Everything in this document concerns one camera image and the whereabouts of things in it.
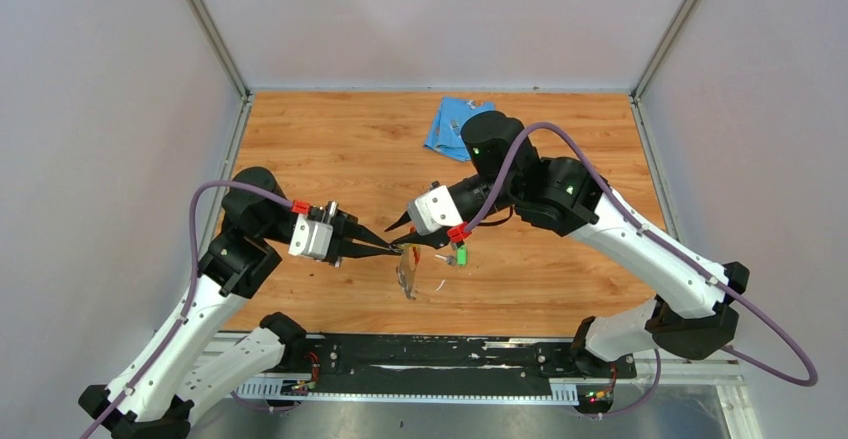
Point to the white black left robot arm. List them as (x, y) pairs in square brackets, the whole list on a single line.
[(166, 390)]

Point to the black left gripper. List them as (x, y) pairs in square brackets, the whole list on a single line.
[(345, 228)]

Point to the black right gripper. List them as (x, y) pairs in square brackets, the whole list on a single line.
[(415, 239)]

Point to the metal keyring plate with spring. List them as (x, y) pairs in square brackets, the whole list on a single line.
[(409, 259)]

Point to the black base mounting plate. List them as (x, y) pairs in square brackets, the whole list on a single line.
[(429, 365)]

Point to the blue folded cloth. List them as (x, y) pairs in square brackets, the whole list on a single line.
[(444, 136)]

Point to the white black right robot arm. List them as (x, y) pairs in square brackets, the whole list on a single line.
[(691, 314)]

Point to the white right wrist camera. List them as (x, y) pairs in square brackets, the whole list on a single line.
[(433, 211)]

